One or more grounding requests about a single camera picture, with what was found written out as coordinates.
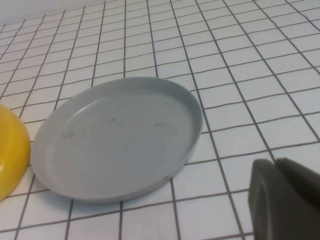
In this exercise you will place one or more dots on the yellow banana with green tip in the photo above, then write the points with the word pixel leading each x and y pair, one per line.
pixel 12 150

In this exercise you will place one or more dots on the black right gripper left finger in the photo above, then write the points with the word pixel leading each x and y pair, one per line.
pixel 275 205

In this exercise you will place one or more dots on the grey round plate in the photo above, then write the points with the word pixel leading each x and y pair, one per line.
pixel 120 145

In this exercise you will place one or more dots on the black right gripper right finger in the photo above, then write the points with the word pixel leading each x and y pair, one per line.
pixel 300 177

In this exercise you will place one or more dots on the white grid tablecloth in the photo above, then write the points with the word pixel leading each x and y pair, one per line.
pixel 225 75

